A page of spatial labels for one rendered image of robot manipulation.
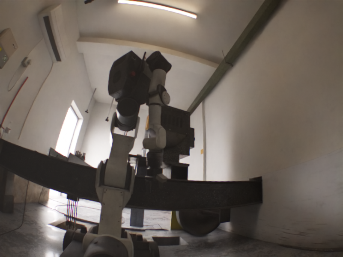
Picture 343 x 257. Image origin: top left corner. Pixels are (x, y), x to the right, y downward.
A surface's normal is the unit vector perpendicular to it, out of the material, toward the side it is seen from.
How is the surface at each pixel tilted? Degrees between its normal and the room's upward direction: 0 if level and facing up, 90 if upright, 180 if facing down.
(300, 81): 90
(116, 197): 68
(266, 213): 90
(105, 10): 180
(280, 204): 90
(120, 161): 55
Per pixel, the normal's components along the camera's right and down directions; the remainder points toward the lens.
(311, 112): -0.96, -0.17
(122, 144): 0.33, -0.67
